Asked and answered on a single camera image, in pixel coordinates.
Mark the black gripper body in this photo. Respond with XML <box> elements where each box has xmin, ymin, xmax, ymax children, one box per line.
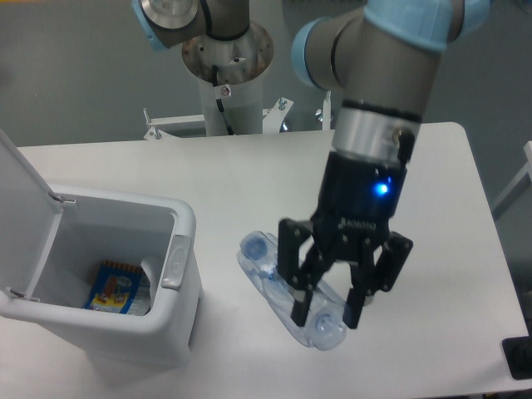
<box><xmin>311</xmin><ymin>151</ymin><xmax>406</xmax><ymax>263</ymax></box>

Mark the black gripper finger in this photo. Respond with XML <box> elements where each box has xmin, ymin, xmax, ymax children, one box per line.
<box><xmin>342</xmin><ymin>232</ymin><xmax>413</xmax><ymax>329</ymax></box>
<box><xmin>278</xmin><ymin>219</ymin><xmax>333</xmax><ymax>325</ymax></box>

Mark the clear plastic water bottle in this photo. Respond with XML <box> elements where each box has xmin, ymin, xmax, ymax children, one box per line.
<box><xmin>237</xmin><ymin>231</ymin><xmax>347</xmax><ymax>351</ymax></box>

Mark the clear plastic bag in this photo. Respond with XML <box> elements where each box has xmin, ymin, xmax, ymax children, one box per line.
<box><xmin>140</xmin><ymin>256</ymin><xmax>164</xmax><ymax>307</ymax></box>

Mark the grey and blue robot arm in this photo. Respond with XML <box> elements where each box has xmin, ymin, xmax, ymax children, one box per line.
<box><xmin>132</xmin><ymin>1</ymin><xmax>490</xmax><ymax>328</ymax></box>

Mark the white plastic trash can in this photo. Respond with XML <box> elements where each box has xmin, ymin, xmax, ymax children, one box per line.
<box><xmin>1</xmin><ymin>190</ymin><xmax>202</xmax><ymax>367</ymax></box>

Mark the white trash can lid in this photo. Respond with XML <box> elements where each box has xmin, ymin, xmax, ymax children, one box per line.
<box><xmin>1</xmin><ymin>133</ymin><xmax>62</xmax><ymax>297</ymax></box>

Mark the black clamp at table edge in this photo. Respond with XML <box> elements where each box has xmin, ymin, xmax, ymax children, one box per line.
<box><xmin>502</xmin><ymin>336</ymin><xmax>531</xmax><ymax>380</ymax></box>

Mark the blue snack wrapper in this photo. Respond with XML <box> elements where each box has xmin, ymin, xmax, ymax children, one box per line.
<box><xmin>84</xmin><ymin>260</ymin><xmax>151</xmax><ymax>316</ymax></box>

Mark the white upright bracket post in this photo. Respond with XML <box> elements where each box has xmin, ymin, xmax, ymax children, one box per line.
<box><xmin>315</xmin><ymin>91</ymin><xmax>333</xmax><ymax>131</ymax></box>

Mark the white bracket with bolt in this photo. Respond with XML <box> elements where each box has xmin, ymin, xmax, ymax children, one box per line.
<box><xmin>263</xmin><ymin>97</ymin><xmax>293</xmax><ymax>135</ymax></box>

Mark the white frame leg right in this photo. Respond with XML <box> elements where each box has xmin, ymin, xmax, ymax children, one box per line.
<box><xmin>491</xmin><ymin>140</ymin><xmax>531</xmax><ymax>221</ymax></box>

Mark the white metal frame bracket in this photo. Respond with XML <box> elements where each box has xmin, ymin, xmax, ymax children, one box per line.
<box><xmin>143</xmin><ymin>108</ymin><xmax>206</xmax><ymax>140</ymax></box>

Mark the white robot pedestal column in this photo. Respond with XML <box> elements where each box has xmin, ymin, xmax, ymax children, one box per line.
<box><xmin>182</xmin><ymin>22</ymin><xmax>274</xmax><ymax>136</ymax></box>

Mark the black cable on pedestal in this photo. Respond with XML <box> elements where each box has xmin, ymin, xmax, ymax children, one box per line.
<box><xmin>211</xmin><ymin>64</ymin><xmax>234</xmax><ymax>136</ymax></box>

